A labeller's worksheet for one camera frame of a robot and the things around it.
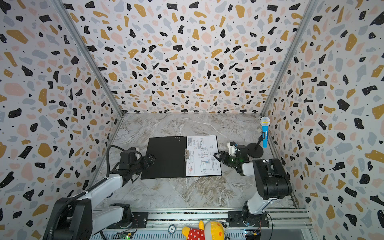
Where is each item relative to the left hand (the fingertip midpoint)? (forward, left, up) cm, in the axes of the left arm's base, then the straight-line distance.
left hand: (151, 158), depth 88 cm
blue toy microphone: (+11, -64, +19) cm, 68 cm away
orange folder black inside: (+7, -9, -7) cm, 13 cm away
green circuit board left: (-36, +7, -7) cm, 37 cm away
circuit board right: (-37, -53, -8) cm, 65 cm away
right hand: (+4, -38, -2) cm, 39 cm away
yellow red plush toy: (-36, -34, +1) cm, 49 cm away
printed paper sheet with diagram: (+2, -30, -7) cm, 31 cm away
